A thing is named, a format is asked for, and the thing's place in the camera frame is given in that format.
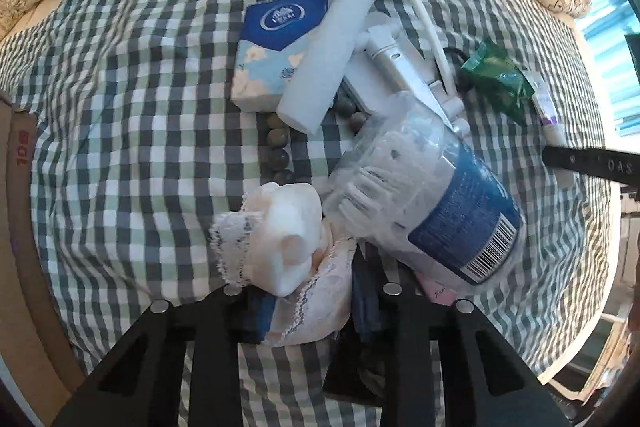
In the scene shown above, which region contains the small white purple tube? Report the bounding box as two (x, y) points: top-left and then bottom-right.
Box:
(527, 72), (566, 148)

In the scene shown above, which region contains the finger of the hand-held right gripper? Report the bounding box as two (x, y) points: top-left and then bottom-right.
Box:
(542, 146), (640, 188)

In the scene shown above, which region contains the black flat case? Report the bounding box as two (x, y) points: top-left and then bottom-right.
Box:
(321, 317), (386, 408)

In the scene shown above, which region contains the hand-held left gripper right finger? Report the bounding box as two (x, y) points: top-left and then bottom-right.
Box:
(350, 252), (571, 427)

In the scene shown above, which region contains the clear cotton swab jar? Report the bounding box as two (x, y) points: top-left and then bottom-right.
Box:
(322, 92), (525, 299)

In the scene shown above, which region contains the white phone stand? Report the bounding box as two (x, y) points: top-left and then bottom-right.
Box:
(341, 9), (446, 118)

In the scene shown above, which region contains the brown bead bracelet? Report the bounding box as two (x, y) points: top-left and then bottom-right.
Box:
(261, 89), (370, 188)

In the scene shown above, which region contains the green snack packet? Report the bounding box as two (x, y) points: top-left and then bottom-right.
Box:
(460, 38), (536, 125)

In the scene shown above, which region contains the pink packet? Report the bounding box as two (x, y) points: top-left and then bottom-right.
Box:
(415, 274), (458, 306)

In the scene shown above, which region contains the cardboard box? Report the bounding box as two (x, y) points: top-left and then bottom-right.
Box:
(0, 92), (88, 408)

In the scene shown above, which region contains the blue floral tissue pack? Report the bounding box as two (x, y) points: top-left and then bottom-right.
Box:
(230, 0), (331, 114)

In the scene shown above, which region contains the white lace cloth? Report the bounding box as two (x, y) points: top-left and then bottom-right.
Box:
(209, 182), (358, 348)

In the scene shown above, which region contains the window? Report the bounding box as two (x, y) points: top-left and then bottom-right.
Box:
(545, 0), (640, 132)

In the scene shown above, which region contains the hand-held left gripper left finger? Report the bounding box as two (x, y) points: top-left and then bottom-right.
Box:
(50, 284), (281, 427)

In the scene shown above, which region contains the white handheld fan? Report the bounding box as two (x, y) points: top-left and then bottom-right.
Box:
(356, 23), (471, 138)

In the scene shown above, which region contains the white foam block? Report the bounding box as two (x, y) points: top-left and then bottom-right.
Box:
(276, 0), (391, 135)

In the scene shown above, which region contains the green checked cloth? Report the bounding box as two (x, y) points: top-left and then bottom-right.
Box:
(10, 0), (613, 427)

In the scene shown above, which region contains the black hair tie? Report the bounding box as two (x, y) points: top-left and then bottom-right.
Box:
(442, 48), (473, 95)

